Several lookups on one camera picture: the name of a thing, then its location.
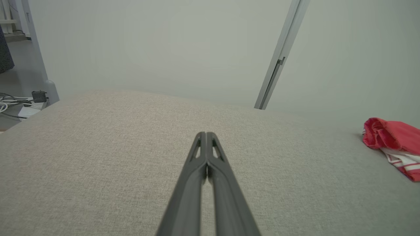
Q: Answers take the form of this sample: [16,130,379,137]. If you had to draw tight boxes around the dark speckled fabric object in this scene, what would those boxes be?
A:
[0,26,15,74]

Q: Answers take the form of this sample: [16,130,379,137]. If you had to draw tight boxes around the red white basketball jersey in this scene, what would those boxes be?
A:
[362,117,420,182]

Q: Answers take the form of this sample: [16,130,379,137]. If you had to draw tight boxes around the grey metal partition post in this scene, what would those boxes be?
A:
[254,0,310,110]

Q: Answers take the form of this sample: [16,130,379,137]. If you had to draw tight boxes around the white floor cables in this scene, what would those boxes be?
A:
[0,93,41,114]

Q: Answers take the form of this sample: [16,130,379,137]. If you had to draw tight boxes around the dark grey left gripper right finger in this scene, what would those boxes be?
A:
[206,132,262,236]

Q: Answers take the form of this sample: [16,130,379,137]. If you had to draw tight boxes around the grey end post rounded foot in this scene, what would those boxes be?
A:
[15,0,60,105]

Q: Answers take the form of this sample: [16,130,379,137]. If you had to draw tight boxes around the black power adapter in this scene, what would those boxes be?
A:
[31,90,49,103]

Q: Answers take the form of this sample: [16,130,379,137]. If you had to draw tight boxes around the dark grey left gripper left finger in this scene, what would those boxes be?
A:
[156,132,208,236]

